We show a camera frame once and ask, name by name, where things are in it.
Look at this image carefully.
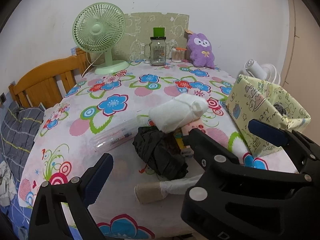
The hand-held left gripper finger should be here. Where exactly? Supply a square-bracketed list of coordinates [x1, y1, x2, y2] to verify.
[29, 152, 114, 240]

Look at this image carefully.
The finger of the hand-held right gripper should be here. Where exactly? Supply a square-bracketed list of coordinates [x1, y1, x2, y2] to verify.
[248, 119, 320, 178]
[181, 129, 320, 240]

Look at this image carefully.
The cartoon printed packet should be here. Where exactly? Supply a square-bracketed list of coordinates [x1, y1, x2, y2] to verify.
[174, 119, 207, 157]

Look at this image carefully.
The white towel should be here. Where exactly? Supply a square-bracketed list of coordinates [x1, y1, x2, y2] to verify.
[149, 93, 208, 133]

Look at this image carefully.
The black crumpled bag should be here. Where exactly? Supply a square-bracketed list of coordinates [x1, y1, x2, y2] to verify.
[132, 126, 188, 180]

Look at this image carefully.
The clear plastic pen pouch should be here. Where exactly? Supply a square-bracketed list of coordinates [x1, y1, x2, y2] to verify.
[91, 120, 140, 153]

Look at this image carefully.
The floral printed cloth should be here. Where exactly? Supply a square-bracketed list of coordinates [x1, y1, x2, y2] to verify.
[19, 60, 300, 240]

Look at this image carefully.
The beige rolled cloth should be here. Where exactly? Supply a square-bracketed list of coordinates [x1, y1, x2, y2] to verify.
[135, 182, 167, 204]

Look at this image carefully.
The white fan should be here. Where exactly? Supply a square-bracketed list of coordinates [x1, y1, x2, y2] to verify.
[244, 59, 281, 85]

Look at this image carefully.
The cotton swab container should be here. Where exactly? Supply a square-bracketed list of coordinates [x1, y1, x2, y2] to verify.
[171, 47, 187, 63]

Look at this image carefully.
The grey plaid pillow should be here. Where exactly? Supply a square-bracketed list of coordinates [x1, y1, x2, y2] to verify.
[0, 101, 45, 180]

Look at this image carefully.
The purple plush toy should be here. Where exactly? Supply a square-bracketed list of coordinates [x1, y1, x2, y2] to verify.
[185, 29, 216, 68]

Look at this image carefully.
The white crumpled cloth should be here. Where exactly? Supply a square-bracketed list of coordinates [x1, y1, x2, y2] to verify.
[0, 161, 17, 207]

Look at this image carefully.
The beige door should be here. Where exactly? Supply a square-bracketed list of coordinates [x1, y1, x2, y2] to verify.
[287, 0, 320, 85]

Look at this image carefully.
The glass jar mug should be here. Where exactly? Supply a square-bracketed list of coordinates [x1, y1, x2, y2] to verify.
[143, 36, 167, 67]

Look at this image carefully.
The wooden bed headboard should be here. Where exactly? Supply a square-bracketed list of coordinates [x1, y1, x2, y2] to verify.
[9, 49, 92, 109]

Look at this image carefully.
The green desk fan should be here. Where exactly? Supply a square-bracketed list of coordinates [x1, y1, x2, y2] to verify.
[72, 2, 130, 75]

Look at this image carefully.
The white fan cord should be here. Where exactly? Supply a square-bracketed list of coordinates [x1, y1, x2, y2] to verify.
[81, 52, 100, 78]

